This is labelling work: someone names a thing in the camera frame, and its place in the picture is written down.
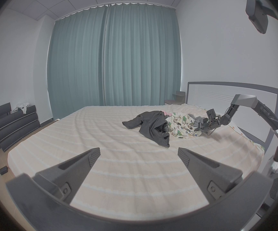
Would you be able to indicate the white printed garment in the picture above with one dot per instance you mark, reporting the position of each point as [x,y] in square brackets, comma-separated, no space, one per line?
[181,126]

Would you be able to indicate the grey garment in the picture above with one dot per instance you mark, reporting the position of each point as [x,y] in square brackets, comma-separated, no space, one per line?
[194,119]

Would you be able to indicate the black garment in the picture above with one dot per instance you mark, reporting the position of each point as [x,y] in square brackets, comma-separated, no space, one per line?
[153,126]

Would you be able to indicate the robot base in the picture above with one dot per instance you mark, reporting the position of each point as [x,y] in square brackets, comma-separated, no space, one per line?
[277,186]

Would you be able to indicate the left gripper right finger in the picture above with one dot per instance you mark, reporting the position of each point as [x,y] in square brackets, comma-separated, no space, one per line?
[222,180]

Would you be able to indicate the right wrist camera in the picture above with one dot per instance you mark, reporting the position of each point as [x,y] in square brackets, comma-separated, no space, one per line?
[211,114]

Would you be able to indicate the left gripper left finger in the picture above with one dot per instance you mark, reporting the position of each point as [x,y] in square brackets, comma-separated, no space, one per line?
[56,182]

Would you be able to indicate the bed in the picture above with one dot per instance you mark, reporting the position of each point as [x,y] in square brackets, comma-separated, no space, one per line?
[119,157]

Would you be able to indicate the pink garment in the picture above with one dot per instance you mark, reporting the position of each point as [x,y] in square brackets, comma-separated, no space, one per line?
[168,114]

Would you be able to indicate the dark chest of drawers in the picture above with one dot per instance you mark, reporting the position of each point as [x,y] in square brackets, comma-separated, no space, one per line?
[16,126]

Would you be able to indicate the grey bedside table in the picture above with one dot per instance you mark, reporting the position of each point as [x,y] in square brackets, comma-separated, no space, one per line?
[176,100]

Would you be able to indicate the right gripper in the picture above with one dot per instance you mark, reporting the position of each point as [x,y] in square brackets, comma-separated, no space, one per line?
[208,126]

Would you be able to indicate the blue-green curtain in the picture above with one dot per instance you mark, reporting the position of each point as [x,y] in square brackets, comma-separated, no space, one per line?
[115,56]

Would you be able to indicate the white cloth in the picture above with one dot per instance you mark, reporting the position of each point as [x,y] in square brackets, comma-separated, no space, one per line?
[22,107]

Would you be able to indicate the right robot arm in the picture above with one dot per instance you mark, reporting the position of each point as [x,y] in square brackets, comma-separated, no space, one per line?
[246,100]

